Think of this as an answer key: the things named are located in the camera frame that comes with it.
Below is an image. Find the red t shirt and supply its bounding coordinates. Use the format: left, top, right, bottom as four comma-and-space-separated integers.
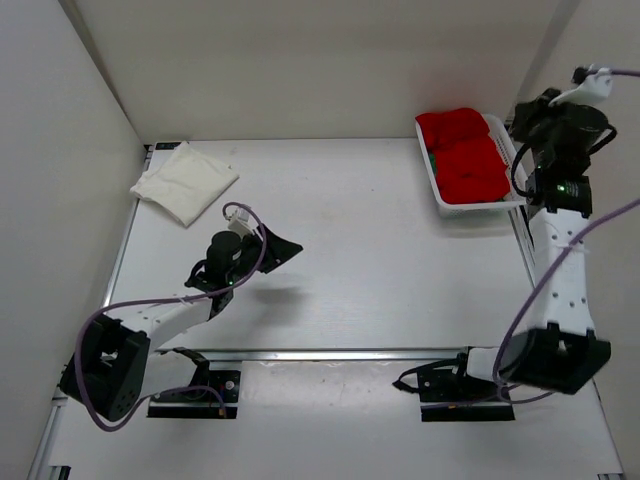
416, 108, 510, 205

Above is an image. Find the white t shirt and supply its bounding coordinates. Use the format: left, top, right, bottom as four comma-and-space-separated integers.
130, 141, 239, 228

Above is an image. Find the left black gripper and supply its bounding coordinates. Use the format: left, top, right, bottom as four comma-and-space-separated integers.
227, 224, 303, 285

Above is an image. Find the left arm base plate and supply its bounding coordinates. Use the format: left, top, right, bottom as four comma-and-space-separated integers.
147, 363, 242, 420

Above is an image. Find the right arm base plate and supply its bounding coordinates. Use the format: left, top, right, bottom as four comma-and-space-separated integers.
392, 365, 515, 423

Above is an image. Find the black label on table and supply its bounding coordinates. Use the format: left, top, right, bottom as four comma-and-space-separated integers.
154, 141, 182, 151

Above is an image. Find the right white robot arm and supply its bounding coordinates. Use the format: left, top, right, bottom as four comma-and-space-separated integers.
449, 84, 617, 400

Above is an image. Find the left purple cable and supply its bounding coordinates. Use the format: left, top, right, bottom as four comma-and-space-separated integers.
74, 201, 266, 433

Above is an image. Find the white plastic basket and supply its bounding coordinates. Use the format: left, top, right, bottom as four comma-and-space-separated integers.
415, 113, 525, 218

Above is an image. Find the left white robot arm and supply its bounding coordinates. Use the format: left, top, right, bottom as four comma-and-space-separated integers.
59, 225, 303, 432

